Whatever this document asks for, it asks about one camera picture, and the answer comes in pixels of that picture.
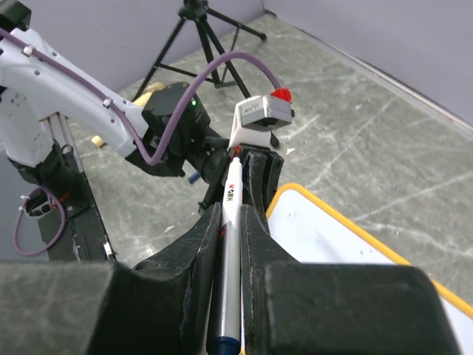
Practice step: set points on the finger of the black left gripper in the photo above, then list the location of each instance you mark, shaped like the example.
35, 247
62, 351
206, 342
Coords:
262, 168

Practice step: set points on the aluminium rail frame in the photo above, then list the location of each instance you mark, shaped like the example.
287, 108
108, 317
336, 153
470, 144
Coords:
57, 126

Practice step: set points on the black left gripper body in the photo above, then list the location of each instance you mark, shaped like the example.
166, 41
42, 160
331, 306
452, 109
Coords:
210, 158

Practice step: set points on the black perforated music stand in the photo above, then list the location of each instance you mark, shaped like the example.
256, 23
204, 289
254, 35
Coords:
198, 13

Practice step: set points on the yellow framed small whiteboard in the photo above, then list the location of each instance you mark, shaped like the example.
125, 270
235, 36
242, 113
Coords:
311, 231

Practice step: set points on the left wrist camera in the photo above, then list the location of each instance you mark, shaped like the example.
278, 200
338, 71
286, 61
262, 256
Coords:
256, 117

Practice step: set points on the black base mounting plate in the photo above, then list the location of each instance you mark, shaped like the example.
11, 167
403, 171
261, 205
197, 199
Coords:
69, 222

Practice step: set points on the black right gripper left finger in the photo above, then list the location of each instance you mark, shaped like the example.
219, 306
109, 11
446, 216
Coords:
158, 307

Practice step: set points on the blue marker cap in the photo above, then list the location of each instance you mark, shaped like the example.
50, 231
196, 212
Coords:
194, 178

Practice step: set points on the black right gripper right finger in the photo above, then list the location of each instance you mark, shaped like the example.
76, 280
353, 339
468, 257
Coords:
326, 308

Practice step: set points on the white marker pen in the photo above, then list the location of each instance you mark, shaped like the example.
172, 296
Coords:
224, 326

